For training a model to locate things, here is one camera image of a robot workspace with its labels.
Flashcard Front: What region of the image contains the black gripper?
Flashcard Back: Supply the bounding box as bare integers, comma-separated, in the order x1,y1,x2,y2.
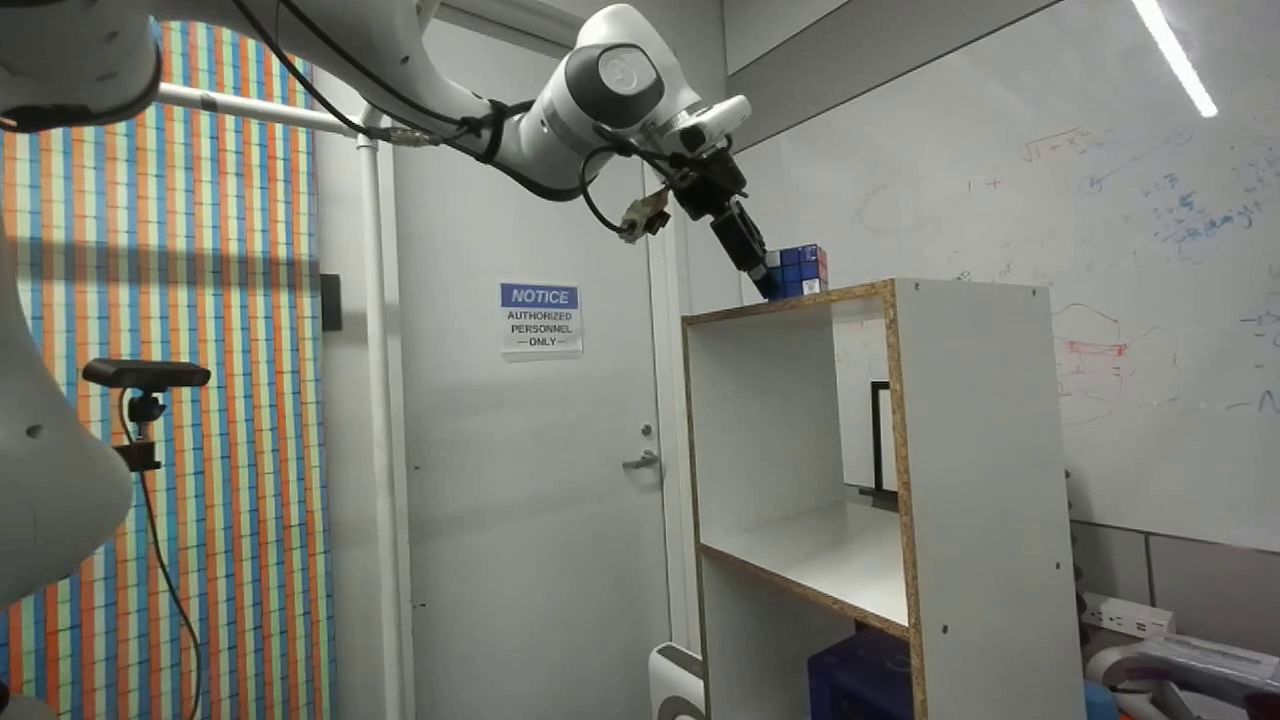
670,150,789,303

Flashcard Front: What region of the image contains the Rubik's cube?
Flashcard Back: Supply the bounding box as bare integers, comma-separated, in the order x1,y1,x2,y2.
777,241,834,300

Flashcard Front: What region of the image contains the white wooden shelf unit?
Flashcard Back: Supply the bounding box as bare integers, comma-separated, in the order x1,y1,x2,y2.
682,277,1094,720

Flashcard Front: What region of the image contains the black framed portrait photo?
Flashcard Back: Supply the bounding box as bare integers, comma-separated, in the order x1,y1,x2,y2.
870,376,900,499

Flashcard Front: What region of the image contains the blue white notice sign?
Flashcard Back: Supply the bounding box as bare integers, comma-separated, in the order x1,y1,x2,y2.
497,280,589,362

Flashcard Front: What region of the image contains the large white whiteboard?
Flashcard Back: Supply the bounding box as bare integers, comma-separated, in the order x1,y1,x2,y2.
723,0,1280,556

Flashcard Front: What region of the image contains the white door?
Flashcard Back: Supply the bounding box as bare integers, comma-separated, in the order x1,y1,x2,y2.
392,0,675,720

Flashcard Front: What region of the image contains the dark blue box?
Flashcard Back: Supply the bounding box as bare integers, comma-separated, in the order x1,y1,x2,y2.
806,624,917,720

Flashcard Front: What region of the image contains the small white carton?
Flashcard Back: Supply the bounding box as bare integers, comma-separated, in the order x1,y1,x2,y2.
1082,594,1178,645

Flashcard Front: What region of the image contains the white curtain rod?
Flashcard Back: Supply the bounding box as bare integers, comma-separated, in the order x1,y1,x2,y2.
158,82,369,140

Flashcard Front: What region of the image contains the white curved plastic object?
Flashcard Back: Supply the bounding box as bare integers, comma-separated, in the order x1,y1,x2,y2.
1085,632,1280,720

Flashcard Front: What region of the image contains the multicoloured striped curtain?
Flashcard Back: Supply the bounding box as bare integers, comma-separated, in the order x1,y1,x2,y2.
0,15,338,720

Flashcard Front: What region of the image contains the beige wrist camera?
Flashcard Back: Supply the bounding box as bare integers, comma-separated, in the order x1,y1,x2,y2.
616,185,675,250

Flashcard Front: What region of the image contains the black wall card reader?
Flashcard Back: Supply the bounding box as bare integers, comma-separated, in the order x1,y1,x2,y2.
317,273,348,337

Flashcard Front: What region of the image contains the black camera on stand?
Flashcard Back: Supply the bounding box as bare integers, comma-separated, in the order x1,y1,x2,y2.
80,355,216,477

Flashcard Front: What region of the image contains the thin black camera cable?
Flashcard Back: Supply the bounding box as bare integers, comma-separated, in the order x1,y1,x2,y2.
134,464,208,720

